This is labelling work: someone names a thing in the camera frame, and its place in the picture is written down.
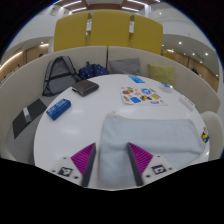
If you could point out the light blue towel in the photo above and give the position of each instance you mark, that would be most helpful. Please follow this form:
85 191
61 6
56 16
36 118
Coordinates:
156 140

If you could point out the blue rectangular box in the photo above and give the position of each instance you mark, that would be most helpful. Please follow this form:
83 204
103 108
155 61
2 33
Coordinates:
58 109

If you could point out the ceiling lights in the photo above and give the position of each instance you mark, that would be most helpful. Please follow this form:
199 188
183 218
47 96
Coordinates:
71 4

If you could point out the flat white box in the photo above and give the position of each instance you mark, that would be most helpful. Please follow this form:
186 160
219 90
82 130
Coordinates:
187 103

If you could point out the colourful sticker sheet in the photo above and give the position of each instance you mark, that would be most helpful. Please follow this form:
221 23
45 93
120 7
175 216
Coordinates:
141 96

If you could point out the blue card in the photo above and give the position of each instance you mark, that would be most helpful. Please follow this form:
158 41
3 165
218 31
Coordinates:
136 79

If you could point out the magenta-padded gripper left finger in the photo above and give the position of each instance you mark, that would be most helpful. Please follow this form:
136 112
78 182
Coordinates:
83 159

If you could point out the white round armchair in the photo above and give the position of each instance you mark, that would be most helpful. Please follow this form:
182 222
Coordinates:
213 130

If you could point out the grey backpack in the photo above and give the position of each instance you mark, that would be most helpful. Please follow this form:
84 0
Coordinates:
59 75

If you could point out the navy blue patterned bag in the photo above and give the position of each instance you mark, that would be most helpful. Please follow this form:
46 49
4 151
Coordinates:
92 70

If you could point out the curved beige sofa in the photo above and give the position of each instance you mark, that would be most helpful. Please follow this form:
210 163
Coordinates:
23 80

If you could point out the yellow blue toy figure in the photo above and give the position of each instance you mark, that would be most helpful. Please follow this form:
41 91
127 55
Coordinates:
205 135

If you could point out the small blue white packet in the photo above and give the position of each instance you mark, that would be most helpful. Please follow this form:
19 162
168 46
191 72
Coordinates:
166 86

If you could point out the yellow-green cushion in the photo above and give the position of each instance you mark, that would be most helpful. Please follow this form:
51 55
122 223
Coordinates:
162 74

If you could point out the grey cushion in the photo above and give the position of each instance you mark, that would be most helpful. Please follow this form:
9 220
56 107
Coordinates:
125 66

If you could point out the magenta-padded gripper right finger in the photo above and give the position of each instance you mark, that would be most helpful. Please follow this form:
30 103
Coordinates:
141 160

